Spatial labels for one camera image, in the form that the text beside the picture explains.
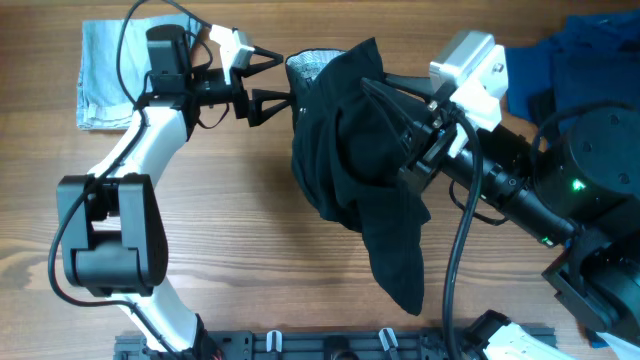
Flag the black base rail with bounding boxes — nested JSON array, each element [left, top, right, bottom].
[[112, 327, 558, 360]]

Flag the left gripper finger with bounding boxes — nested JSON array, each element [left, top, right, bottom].
[[247, 89, 292, 127], [232, 45, 285, 79]]

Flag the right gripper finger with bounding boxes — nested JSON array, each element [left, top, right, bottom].
[[361, 78, 425, 165], [385, 73, 435, 100]]

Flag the blue t-shirt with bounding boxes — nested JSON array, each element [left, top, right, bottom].
[[505, 10, 639, 125]]

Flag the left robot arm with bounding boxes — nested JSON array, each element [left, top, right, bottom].
[[48, 25, 289, 359]]

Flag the folded light blue jeans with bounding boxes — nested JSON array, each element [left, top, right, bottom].
[[76, 14, 202, 130]]

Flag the black shorts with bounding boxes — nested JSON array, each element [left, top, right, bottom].
[[286, 38, 431, 316]]

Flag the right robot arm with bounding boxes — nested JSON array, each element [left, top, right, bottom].
[[362, 76, 639, 358]]

